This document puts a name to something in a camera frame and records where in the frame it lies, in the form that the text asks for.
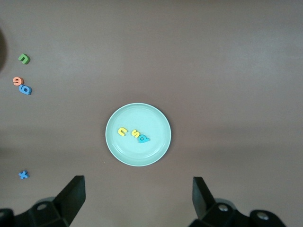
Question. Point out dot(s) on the yellow foam letter u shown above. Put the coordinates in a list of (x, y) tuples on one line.
[(122, 131)]

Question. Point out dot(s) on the orange foam letter o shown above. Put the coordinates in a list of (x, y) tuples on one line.
[(17, 81)]

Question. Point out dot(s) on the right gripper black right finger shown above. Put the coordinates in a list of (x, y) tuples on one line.
[(203, 205)]

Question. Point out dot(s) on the teal foam letter p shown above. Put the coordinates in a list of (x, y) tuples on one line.
[(143, 139)]

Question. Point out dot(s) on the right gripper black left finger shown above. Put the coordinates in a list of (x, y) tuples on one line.
[(68, 203)]

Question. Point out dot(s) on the light green plate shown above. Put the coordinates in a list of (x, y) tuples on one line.
[(138, 153)]

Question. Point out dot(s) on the brown table cover sheet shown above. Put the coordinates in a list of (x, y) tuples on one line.
[(213, 71)]

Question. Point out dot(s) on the yellow foam letter s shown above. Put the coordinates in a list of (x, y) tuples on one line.
[(135, 133)]

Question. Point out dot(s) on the blue foam letter g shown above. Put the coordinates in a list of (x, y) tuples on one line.
[(24, 89)]

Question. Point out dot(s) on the blue foam letter x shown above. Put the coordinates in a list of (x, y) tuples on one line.
[(23, 174)]

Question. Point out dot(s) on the green foam letter u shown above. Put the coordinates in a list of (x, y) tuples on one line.
[(24, 59)]

